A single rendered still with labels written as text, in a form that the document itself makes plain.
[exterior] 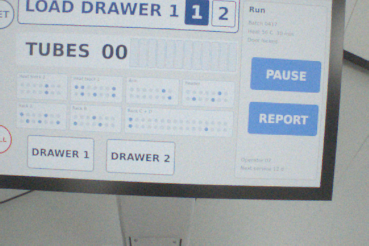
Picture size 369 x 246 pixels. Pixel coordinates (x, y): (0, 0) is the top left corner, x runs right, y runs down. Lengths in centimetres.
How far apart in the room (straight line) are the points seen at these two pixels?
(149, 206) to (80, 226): 89
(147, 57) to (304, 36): 22
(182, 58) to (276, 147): 18
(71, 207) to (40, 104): 118
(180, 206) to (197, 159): 26
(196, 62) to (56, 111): 20
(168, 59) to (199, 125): 10
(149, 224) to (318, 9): 54
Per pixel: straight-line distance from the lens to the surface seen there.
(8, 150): 56
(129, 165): 52
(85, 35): 52
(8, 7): 56
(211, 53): 51
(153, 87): 50
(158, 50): 51
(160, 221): 81
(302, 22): 54
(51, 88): 53
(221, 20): 51
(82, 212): 166
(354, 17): 250
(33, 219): 169
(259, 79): 52
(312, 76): 54
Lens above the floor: 141
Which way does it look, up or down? 44 degrees down
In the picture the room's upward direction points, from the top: 4 degrees clockwise
